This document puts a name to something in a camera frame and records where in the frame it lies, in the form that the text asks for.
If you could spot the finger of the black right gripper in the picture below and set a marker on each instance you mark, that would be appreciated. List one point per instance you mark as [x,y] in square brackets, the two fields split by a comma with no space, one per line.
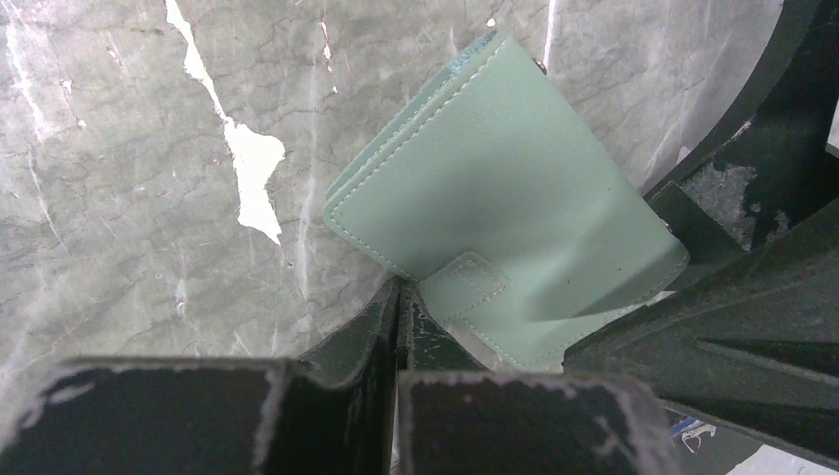
[752,347]
[764,167]

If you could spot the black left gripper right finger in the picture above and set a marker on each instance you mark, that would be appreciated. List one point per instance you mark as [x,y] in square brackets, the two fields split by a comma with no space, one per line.
[457,417]

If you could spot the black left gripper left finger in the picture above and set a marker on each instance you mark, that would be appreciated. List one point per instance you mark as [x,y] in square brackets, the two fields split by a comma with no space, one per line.
[327,411]

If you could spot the mint green card holder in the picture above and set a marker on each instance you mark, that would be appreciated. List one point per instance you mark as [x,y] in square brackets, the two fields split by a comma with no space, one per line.
[491,195]

